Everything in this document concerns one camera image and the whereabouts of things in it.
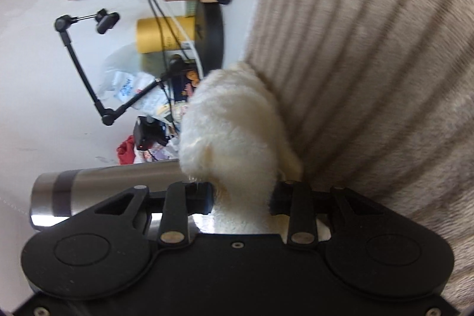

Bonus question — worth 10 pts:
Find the red cloth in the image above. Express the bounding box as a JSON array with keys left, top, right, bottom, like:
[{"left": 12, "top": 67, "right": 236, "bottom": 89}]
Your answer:
[{"left": 116, "top": 135, "right": 137, "bottom": 166}]

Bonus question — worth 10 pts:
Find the black charger cable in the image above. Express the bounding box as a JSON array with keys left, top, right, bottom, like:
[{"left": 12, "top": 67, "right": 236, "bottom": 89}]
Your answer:
[{"left": 147, "top": 0, "right": 186, "bottom": 124}]

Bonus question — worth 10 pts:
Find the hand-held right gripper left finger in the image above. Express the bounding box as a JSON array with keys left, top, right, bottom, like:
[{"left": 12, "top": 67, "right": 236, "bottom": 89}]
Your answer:
[{"left": 74, "top": 182, "right": 215, "bottom": 247}]

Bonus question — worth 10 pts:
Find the dark printed box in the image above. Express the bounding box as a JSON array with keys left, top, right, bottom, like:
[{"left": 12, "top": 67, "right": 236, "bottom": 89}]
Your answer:
[{"left": 172, "top": 59, "right": 202, "bottom": 104}]

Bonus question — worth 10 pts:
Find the striped beige towel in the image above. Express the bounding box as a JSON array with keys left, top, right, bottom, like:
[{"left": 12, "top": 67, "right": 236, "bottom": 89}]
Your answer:
[{"left": 242, "top": 0, "right": 474, "bottom": 309}]

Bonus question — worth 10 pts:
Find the clear plastic bag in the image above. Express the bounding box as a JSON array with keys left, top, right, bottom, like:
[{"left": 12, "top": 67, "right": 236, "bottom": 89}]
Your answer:
[{"left": 98, "top": 42, "right": 174, "bottom": 117}]

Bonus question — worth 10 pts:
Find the black device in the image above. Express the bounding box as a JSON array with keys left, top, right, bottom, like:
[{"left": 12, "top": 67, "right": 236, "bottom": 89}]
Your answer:
[{"left": 132, "top": 116, "right": 171, "bottom": 150}]

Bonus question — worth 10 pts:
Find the stainless steel thermos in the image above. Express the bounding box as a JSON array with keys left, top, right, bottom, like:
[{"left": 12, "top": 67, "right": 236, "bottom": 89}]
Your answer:
[{"left": 30, "top": 158, "right": 208, "bottom": 243}]

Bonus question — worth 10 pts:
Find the yellow cylinder canister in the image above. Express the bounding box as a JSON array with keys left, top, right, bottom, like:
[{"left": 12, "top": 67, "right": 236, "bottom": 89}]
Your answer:
[{"left": 136, "top": 15, "right": 198, "bottom": 54}]

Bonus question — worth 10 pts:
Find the cream fluffy cloth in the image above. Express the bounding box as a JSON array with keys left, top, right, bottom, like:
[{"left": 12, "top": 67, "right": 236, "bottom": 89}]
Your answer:
[{"left": 178, "top": 60, "right": 332, "bottom": 240}]

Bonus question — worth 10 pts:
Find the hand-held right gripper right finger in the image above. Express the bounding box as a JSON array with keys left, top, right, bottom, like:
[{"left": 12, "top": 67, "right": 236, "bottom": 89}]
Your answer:
[{"left": 270, "top": 181, "right": 386, "bottom": 248}]

